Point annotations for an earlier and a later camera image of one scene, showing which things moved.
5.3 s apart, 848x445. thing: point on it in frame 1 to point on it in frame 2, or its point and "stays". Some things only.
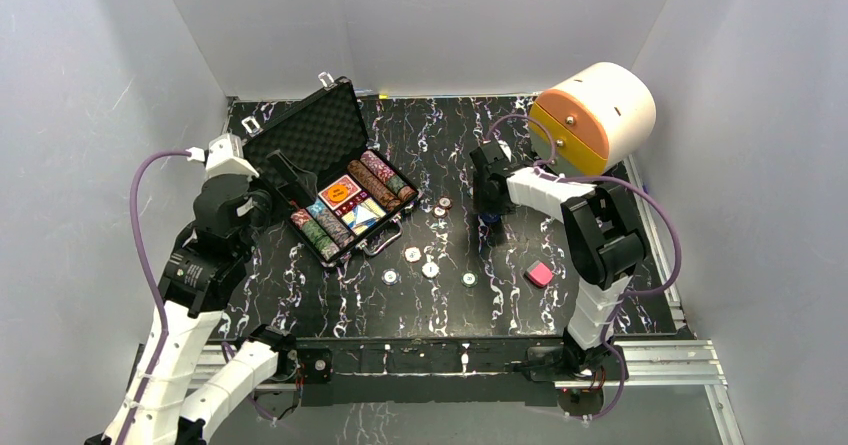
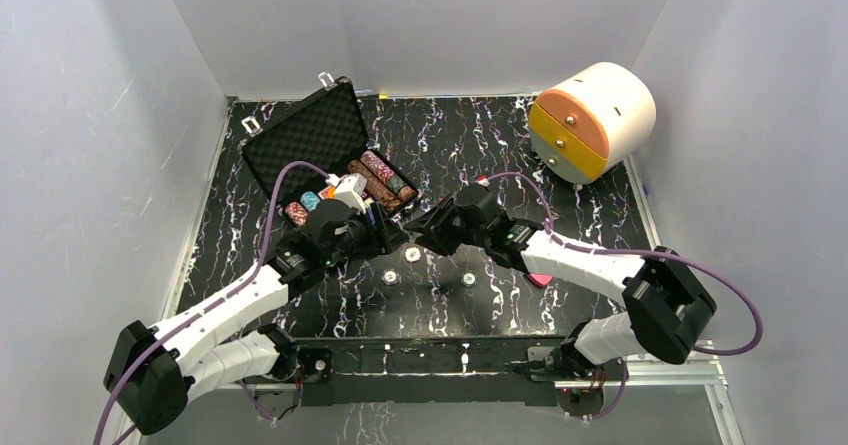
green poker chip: (468, 279) stays
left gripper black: (263, 197) to (383, 234)
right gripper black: (481, 204) to (439, 240)
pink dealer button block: (539, 273) stays
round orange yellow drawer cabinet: (600, 116) stays
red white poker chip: (412, 254) stays
